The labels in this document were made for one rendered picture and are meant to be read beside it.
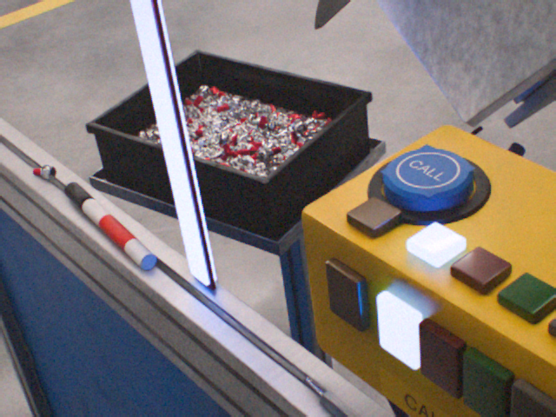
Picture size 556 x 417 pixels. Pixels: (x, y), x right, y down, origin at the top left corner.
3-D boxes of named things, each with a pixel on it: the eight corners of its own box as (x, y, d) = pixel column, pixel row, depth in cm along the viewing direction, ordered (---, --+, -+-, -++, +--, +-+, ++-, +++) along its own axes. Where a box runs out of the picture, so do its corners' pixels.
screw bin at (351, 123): (377, 154, 94) (373, 90, 90) (276, 249, 84) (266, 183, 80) (207, 105, 106) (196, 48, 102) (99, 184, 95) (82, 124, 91)
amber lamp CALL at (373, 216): (403, 221, 42) (403, 210, 42) (373, 240, 41) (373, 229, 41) (374, 205, 43) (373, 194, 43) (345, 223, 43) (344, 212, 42)
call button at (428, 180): (492, 195, 44) (492, 163, 43) (430, 235, 42) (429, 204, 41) (426, 163, 46) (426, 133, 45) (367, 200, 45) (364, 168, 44)
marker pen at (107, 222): (155, 250, 75) (76, 178, 85) (138, 259, 74) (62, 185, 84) (159, 265, 76) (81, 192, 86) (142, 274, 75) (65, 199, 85)
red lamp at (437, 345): (467, 393, 40) (467, 340, 38) (458, 401, 39) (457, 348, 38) (428, 367, 41) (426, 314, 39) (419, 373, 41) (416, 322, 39)
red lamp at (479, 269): (512, 274, 39) (513, 262, 38) (483, 296, 38) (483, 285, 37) (478, 254, 40) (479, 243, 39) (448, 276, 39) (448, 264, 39)
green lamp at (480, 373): (513, 426, 38) (516, 372, 36) (504, 433, 38) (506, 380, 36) (471, 396, 40) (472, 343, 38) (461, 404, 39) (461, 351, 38)
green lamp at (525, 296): (563, 302, 37) (564, 290, 37) (532, 326, 36) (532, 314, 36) (525, 281, 38) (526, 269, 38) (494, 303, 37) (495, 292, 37)
